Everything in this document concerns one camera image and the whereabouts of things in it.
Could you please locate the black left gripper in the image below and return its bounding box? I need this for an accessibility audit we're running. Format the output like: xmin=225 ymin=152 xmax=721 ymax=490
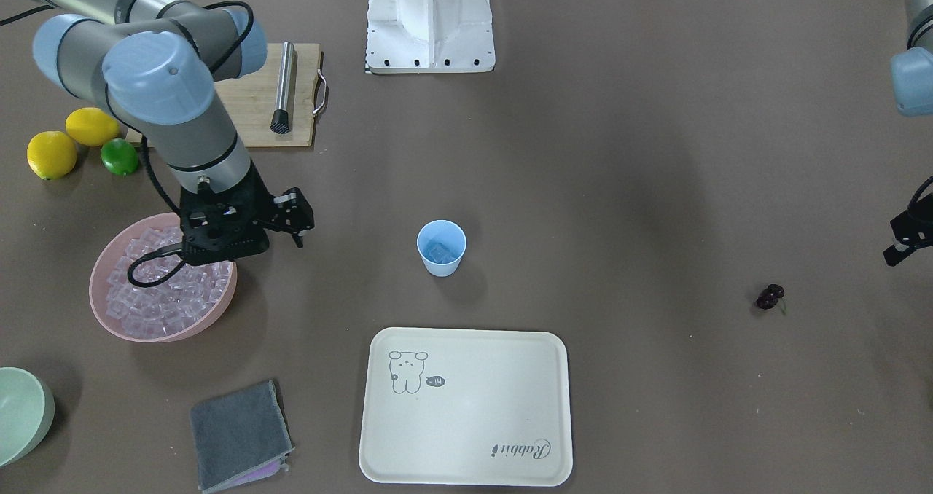
xmin=883 ymin=213 xmax=932 ymax=267

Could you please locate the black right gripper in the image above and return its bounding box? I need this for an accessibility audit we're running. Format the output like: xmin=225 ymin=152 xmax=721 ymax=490
xmin=179 ymin=163 xmax=316 ymax=266

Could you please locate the dark red cherry pair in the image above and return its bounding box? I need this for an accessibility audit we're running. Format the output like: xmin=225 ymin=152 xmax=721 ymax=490
xmin=755 ymin=283 xmax=787 ymax=315

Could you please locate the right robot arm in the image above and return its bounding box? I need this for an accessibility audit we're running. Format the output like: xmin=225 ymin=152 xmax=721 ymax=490
xmin=32 ymin=0 xmax=314 ymax=265

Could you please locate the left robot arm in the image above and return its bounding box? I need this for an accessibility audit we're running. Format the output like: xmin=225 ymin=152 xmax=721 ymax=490
xmin=883 ymin=0 xmax=932 ymax=266

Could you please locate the pink bowl of ice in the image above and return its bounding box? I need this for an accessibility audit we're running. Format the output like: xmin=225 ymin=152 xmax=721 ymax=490
xmin=89 ymin=213 xmax=238 ymax=342

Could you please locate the light blue plastic cup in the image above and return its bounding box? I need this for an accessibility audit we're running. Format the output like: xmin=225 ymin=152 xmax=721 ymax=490
xmin=416 ymin=221 xmax=467 ymax=278

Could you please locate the steel muddler black tip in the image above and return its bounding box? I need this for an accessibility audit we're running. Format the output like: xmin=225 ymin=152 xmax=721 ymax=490
xmin=270 ymin=42 xmax=297 ymax=135

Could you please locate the wooden cutting board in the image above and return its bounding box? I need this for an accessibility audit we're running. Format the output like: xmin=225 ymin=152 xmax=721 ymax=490
xmin=125 ymin=42 xmax=322 ymax=148

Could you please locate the green lime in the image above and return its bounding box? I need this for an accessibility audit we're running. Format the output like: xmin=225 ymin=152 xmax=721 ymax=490
xmin=100 ymin=138 xmax=140 ymax=176

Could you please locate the yellow lemon near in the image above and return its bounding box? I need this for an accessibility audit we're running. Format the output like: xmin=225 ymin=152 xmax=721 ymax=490
xmin=66 ymin=108 xmax=121 ymax=146

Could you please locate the yellow lemon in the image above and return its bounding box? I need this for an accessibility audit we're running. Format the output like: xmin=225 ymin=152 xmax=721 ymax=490
xmin=66 ymin=108 xmax=121 ymax=146
xmin=27 ymin=131 xmax=79 ymax=181

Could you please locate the grey folded cloth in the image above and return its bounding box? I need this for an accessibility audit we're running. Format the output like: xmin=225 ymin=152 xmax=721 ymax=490
xmin=189 ymin=379 xmax=294 ymax=493

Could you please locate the cream rabbit tray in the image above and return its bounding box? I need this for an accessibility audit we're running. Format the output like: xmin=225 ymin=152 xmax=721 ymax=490
xmin=359 ymin=327 xmax=574 ymax=487

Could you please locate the yellow lemon far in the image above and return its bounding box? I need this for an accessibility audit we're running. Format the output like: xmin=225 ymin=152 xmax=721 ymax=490
xmin=27 ymin=131 xmax=79 ymax=181

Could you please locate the green ceramic bowl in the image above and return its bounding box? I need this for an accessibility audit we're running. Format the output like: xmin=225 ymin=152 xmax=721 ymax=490
xmin=1 ymin=367 xmax=55 ymax=467

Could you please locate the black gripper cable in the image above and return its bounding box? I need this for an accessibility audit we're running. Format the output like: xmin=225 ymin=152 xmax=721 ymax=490
xmin=127 ymin=137 xmax=192 ymax=289

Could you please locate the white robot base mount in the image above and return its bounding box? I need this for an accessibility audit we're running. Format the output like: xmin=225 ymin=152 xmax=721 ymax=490
xmin=364 ymin=0 xmax=496 ymax=74

